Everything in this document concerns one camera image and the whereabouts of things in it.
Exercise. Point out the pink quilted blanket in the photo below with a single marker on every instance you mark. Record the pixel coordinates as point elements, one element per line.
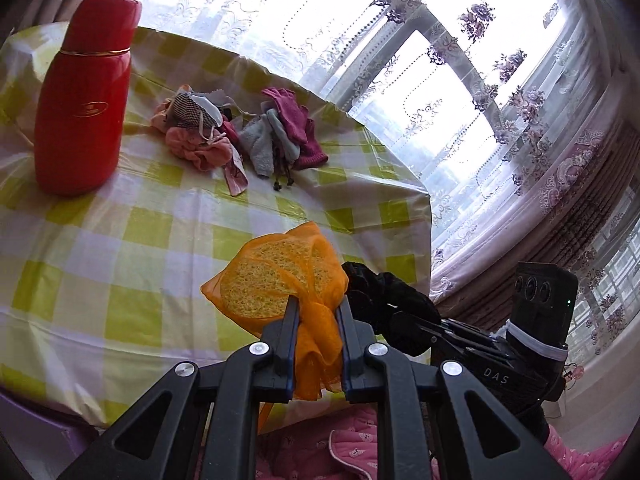
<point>310,450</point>

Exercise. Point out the window frame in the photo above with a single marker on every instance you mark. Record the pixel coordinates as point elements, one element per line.
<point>400,25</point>

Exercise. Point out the brown patterned curtain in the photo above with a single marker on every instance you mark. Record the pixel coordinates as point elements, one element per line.
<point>560,195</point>

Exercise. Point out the grey fuzzy sock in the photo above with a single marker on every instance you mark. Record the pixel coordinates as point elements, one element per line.
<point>257,142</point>

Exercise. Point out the sheer floral lace curtain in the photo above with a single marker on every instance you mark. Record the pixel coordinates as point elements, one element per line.
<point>450,85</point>

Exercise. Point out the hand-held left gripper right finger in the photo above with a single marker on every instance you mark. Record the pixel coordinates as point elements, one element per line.
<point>344,345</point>

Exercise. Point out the yellow checkered tablecloth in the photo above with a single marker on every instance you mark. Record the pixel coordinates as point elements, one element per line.
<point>150,240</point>

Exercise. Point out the red thermos bottle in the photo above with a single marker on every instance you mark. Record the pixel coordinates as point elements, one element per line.
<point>82,100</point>

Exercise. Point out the black fuzzy cloth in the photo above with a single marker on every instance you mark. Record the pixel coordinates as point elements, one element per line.
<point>390,305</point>

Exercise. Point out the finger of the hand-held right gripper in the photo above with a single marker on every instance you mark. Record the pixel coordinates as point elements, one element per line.
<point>470,332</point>

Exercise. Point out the pink patterned cloth strip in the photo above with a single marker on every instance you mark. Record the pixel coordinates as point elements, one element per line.
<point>235,180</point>

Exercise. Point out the purple stool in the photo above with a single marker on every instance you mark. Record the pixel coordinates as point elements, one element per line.
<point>35,435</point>

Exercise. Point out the light pink floral cloth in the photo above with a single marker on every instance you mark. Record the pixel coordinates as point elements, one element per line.
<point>161,117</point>

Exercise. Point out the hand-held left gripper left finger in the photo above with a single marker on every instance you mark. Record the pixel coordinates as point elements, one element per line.
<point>289,345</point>

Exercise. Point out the orange mesh bag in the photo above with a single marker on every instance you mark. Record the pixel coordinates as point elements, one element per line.
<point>270,280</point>

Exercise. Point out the pink towel cloth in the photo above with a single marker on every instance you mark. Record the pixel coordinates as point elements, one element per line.
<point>192,144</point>

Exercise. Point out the magenta knitted sock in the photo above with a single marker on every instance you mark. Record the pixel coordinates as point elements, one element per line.
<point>295,115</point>

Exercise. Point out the plaid face mask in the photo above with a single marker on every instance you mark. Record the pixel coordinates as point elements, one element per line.
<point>192,107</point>

